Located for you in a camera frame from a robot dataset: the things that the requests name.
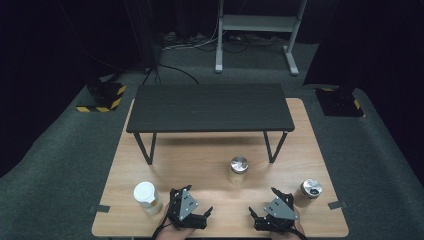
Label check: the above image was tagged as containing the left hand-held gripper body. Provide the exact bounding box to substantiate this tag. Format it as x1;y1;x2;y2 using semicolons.
167;188;208;230

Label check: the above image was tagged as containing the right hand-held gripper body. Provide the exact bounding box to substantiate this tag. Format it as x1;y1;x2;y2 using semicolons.
254;194;300;233

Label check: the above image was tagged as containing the silver-lidded jar with holes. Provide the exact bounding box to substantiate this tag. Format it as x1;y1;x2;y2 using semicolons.
292;178;324;209

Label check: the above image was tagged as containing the white-capped glass seasoning jar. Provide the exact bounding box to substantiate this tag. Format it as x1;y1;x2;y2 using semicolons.
133;181;164;216

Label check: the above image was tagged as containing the plain silver-lidded glass jar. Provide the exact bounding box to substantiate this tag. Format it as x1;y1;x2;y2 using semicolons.
228;155;250;187

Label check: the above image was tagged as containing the black shelf with metal legs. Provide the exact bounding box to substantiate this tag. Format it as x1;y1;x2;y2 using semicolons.
125;83;296;166

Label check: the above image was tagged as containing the person's right hand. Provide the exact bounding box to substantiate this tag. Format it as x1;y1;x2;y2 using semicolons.
269;206;306;240

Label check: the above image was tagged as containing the person's left hand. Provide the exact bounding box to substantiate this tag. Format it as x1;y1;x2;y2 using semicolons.
155;205;196;240

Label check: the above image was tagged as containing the grey tape strip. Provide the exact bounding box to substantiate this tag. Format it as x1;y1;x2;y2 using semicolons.
88;204;111;214
327;200;349;211

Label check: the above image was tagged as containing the black yellow-striped stand base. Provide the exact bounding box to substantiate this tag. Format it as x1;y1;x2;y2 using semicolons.
75;81;128;114
314;86;365;118

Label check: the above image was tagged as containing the grey metal stand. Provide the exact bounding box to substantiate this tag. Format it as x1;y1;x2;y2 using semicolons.
214;0;309;77

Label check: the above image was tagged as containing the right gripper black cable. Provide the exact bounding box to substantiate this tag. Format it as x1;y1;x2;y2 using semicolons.
289;225;310;240

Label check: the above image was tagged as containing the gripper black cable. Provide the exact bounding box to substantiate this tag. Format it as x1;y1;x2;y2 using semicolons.
289;225;310;240
151;213;172;240

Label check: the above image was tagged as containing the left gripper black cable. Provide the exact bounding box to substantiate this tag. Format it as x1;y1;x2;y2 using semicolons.
151;213;172;240

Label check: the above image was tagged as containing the black floor cable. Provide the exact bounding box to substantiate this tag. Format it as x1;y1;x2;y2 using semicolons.
142;63;201;86

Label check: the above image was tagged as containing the bundle of floor cables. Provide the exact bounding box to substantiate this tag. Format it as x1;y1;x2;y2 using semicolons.
161;16;288;55

